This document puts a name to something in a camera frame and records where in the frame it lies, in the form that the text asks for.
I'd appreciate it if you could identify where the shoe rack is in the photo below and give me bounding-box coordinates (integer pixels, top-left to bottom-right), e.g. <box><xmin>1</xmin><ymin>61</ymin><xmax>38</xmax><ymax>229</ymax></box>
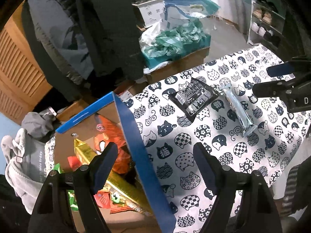
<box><xmin>247</xmin><ymin>0</ymin><xmax>286</xmax><ymax>50</ymax></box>

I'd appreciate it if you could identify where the grey hoodie cloth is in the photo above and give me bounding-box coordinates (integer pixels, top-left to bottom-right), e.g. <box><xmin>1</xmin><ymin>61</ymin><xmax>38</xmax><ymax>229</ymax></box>
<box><xmin>21</xmin><ymin>107</ymin><xmax>60</xmax><ymax>143</ymax></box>

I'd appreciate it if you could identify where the black hanging coat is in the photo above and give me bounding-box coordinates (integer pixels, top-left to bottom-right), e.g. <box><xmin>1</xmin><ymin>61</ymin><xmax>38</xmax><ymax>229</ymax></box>
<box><xmin>21</xmin><ymin>0</ymin><xmax>145</xmax><ymax>102</ymax></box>

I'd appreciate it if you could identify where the cat pattern tablecloth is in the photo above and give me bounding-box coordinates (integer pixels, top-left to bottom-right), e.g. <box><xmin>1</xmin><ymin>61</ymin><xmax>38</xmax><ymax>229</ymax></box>
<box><xmin>126</xmin><ymin>45</ymin><xmax>310</xmax><ymax>232</ymax></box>

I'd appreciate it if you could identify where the teal plastic bag pile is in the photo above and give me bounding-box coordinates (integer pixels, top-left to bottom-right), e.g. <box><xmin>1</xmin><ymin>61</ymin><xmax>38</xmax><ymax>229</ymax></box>
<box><xmin>139</xmin><ymin>19</ymin><xmax>211</xmax><ymax>67</ymax></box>

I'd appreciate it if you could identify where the grey tote bag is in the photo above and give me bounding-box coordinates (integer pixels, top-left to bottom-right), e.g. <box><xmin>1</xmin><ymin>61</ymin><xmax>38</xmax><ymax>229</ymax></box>
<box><xmin>22</xmin><ymin>135</ymin><xmax>46</xmax><ymax>183</ymax></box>

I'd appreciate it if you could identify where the silver wrapped snack bar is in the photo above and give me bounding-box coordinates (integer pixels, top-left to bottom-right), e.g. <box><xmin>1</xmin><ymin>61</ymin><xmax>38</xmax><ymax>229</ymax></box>
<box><xmin>219</xmin><ymin>84</ymin><xmax>257</xmax><ymax>137</ymax></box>

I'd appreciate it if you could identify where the small black snack packet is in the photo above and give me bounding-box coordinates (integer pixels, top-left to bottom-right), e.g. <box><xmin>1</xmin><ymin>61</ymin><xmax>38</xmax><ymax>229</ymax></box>
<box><xmin>168</xmin><ymin>78</ymin><xmax>219</xmax><ymax>122</ymax></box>

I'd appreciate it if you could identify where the white grey towel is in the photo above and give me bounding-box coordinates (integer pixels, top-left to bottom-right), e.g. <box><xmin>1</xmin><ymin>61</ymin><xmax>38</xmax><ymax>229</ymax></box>
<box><xmin>1</xmin><ymin>128</ymin><xmax>43</xmax><ymax>214</ymax></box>

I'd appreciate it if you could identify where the blue white plastic bag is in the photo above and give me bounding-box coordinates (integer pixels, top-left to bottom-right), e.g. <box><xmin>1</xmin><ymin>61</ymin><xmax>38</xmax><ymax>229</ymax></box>
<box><xmin>161</xmin><ymin>0</ymin><xmax>220</xmax><ymax>29</ymax></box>

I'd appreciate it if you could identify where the green snack bag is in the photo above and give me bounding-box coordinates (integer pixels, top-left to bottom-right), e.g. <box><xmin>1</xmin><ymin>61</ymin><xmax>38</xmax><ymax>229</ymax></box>
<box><xmin>53</xmin><ymin>163</ymin><xmax>79</xmax><ymax>211</ymax></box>

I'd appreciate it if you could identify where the wooden louvered door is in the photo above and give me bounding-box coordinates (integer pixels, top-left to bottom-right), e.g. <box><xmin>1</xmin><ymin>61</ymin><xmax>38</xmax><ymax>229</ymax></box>
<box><xmin>0</xmin><ymin>5</ymin><xmax>52</xmax><ymax>125</ymax></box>

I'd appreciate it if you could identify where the orange rice cracker bag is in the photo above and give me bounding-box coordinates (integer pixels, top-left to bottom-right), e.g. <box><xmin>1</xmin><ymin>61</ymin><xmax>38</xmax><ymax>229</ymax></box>
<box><xmin>107</xmin><ymin>186</ymin><xmax>135</xmax><ymax>214</ymax></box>

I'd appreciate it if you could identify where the blue cardboard box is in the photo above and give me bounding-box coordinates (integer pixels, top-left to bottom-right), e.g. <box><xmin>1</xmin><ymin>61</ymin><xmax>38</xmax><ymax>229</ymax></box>
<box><xmin>54</xmin><ymin>92</ymin><xmax>176</xmax><ymax>232</ymax></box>

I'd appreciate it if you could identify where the long gold biscuit pack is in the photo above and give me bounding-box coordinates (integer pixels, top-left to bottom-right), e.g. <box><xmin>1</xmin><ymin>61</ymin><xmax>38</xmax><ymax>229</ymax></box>
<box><xmin>74</xmin><ymin>139</ymin><xmax>153</xmax><ymax>217</ymax></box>

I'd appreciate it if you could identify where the wooden shelf rack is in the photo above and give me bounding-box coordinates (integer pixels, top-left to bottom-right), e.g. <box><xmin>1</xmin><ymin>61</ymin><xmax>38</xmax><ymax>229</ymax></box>
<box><xmin>131</xmin><ymin>0</ymin><xmax>164</xmax><ymax>32</ymax></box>

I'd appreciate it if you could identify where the orange Longkang snack bag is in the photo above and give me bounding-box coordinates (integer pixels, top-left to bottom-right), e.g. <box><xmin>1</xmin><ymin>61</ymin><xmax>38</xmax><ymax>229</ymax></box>
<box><xmin>67</xmin><ymin>156</ymin><xmax>110</xmax><ymax>209</ymax></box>

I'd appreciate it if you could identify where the brown cardboard box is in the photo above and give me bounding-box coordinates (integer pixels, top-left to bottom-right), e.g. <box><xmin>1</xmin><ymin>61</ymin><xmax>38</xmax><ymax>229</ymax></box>
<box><xmin>145</xmin><ymin>47</ymin><xmax>210</xmax><ymax>84</ymax></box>

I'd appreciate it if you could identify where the grey hanging jacket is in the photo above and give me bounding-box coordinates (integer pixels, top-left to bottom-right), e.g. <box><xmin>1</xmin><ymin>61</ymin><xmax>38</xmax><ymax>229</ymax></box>
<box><xmin>27</xmin><ymin>0</ymin><xmax>94</xmax><ymax>85</ymax></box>

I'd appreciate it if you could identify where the small wooden crate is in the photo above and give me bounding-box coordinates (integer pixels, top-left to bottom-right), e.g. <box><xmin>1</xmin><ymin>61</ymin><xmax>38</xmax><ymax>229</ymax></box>
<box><xmin>56</xmin><ymin>99</ymin><xmax>89</xmax><ymax>122</ymax></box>

